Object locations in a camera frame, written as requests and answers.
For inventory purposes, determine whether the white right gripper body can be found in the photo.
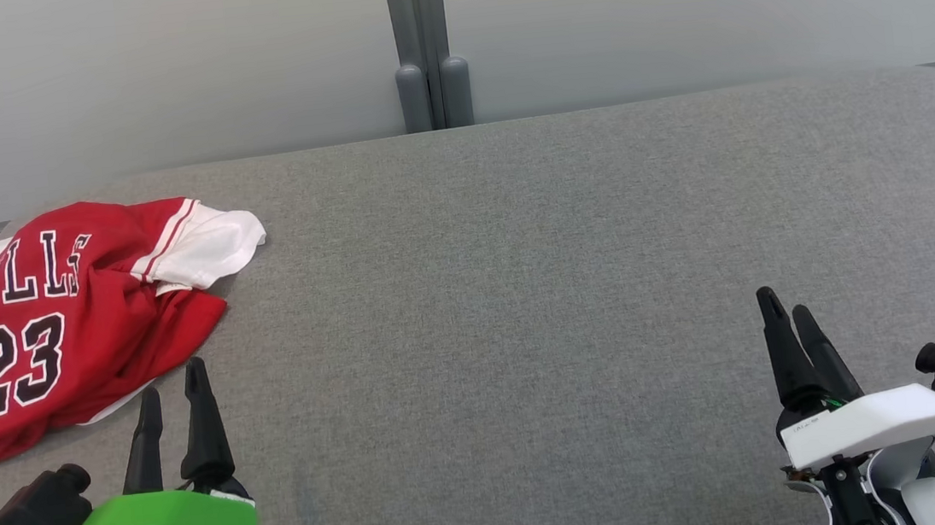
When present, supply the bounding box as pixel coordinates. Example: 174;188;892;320
774;382;935;525

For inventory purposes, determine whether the grey partition post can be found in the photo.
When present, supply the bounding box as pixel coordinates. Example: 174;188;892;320
384;0;476;135

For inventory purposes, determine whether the red Bulls 23 jersey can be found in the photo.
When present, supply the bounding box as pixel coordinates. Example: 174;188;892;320
0;184;288;471

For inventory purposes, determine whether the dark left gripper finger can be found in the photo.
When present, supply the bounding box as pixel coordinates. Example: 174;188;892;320
170;354;237;488
114;387;170;495

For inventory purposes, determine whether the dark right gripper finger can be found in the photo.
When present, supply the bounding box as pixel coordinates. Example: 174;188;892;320
756;283;826;413
791;299;865;405

